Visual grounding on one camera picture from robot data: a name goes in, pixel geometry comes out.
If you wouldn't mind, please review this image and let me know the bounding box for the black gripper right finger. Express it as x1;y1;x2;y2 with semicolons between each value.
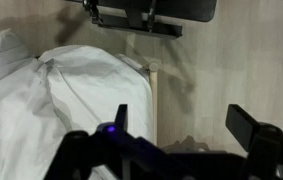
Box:
225;103;283;180

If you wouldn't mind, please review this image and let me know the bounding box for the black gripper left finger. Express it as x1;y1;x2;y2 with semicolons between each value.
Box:
44;103;189;180

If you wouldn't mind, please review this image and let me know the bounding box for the black robot table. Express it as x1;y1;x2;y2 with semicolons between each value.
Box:
64;0;219;40

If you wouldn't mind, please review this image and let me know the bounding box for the light wooden bed frame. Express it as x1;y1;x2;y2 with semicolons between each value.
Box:
142;60;162;146

